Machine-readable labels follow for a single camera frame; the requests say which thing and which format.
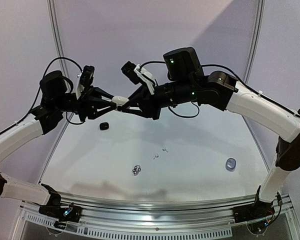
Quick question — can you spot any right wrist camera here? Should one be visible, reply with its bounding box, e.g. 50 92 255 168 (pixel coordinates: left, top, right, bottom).
121 61 157 95

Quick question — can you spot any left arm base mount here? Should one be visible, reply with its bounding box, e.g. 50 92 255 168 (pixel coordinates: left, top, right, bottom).
38 200 83 223

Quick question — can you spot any black charging case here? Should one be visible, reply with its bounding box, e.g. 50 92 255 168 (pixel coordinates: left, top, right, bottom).
99 122 110 131

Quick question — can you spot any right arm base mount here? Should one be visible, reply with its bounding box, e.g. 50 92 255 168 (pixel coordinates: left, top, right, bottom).
232 197 275 223

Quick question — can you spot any aluminium front rail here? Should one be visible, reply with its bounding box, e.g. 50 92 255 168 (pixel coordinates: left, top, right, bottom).
19 192 295 226

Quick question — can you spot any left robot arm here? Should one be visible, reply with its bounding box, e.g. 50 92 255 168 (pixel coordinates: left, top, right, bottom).
0 66 128 217

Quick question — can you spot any translucent blue charging case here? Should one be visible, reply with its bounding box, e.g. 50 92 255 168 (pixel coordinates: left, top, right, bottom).
225 158 237 172

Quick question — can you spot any aluminium corner post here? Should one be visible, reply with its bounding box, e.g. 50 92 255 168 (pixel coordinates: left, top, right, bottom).
46 0 67 73
242 0 265 83

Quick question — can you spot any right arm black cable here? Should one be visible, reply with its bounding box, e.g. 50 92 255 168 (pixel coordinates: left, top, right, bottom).
139 61 300 161

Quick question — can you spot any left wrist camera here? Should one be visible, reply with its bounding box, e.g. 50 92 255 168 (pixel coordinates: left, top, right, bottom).
75 65 95 99

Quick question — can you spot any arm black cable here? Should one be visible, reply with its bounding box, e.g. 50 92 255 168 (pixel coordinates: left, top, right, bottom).
27 57 85 126
139 61 300 161

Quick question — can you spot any right aluminium corner post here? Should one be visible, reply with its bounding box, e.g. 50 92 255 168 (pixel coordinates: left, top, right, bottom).
242 0 265 83

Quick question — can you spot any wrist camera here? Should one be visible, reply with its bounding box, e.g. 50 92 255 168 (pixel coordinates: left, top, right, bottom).
75 65 95 99
121 61 157 95

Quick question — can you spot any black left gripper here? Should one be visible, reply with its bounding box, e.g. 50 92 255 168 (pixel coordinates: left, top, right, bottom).
54 85 119 121

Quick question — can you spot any perforated white cable tray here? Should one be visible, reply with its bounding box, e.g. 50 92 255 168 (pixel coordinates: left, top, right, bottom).
15 213 233 240

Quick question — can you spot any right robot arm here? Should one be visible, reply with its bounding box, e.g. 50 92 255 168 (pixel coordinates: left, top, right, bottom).
119 47 300 218

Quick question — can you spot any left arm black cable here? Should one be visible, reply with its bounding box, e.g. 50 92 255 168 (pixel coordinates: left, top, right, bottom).
27 57 85 126

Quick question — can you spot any white charging case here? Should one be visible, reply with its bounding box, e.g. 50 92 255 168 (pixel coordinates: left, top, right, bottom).
111 95 129 112

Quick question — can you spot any left aluminium corner post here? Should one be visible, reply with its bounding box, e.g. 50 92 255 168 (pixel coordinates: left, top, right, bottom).
46 0 67 73

